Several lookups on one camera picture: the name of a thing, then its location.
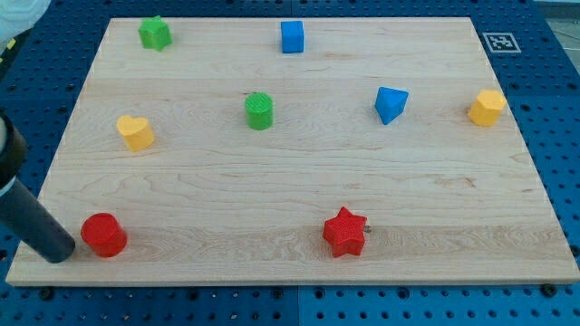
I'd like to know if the red cylinder block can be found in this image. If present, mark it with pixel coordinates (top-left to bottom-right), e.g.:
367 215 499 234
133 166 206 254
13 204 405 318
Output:
81 213 128 258

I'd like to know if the robot arm end black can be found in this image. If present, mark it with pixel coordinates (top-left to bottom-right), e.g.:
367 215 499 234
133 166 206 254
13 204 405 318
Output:
1 113 26 187

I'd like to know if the red star block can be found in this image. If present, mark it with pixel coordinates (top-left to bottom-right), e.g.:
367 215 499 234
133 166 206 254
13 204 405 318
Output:
323 206 367 258

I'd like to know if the green star block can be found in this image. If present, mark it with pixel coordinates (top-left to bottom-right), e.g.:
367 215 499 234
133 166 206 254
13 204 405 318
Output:
138 15 173 52

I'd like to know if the green cylinder block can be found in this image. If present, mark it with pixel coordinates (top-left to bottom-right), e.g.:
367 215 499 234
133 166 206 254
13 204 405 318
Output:
245 92 274 130

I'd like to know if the wooden board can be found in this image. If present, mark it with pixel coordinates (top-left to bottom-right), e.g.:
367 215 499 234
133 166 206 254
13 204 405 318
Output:
6 17 579 287

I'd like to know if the blue triangle block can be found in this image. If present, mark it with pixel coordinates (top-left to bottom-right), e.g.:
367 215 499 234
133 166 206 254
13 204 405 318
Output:
374 87 409 125

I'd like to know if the blue cube block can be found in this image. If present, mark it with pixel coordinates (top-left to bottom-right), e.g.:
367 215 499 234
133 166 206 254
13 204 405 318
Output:
280 21 305 53

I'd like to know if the yellow heart block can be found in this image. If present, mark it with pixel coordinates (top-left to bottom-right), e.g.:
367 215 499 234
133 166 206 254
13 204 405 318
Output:
116 115 155 152

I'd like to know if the yellow hexagon block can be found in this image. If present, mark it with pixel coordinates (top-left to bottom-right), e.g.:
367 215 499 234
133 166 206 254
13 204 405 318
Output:
468 89 508 127

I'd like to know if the white fiducial marker tag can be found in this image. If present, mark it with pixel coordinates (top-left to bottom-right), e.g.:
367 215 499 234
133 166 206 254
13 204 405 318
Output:
483 32 521 53

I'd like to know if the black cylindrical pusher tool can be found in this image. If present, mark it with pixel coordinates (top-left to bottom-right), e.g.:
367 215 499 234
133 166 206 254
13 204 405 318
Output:
1 177 75 264

